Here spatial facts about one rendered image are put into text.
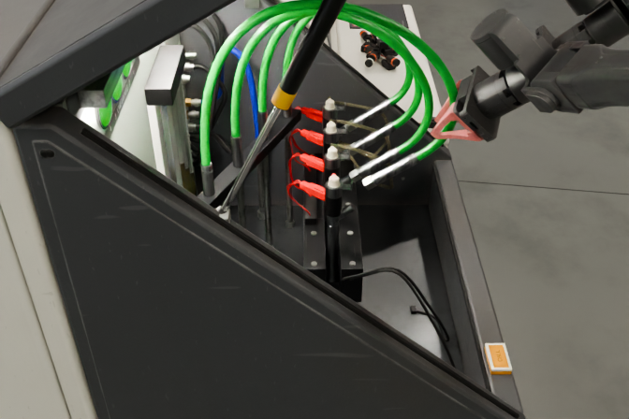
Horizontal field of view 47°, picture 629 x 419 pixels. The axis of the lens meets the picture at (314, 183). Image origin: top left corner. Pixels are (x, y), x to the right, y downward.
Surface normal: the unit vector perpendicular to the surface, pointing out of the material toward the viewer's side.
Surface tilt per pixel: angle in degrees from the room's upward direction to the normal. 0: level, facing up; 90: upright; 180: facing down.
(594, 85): 119
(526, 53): 63
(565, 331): 0
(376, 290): 0
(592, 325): 0
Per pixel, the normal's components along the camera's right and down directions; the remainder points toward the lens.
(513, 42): 0.20, 0.11
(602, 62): -0.70, -0.65
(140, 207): 0.01, 0.60
